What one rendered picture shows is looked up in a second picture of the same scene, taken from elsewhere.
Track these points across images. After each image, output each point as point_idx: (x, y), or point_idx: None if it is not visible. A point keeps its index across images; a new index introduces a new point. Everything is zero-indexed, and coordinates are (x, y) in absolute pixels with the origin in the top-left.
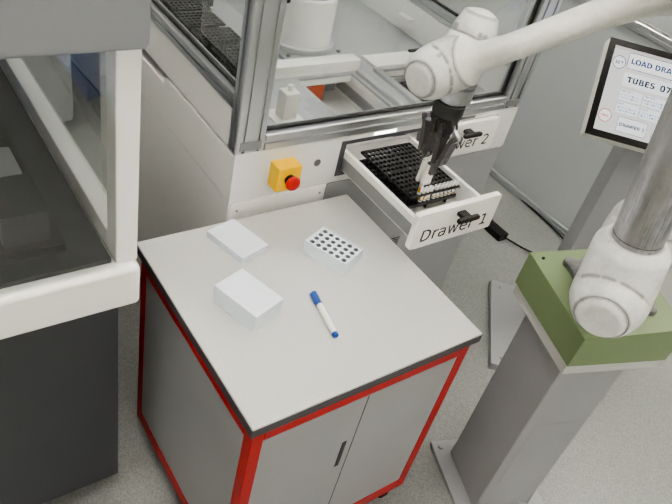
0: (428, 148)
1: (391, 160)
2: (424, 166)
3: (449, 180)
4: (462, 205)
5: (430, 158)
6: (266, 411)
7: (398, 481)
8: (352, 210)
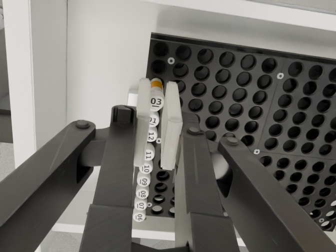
0: (181, 159)
1: (316, 134)
2: (165, 115)
3: (162, 208)
4: (13, 136)
5: (163, 151)
6: None
7: None
8: (280, 1)
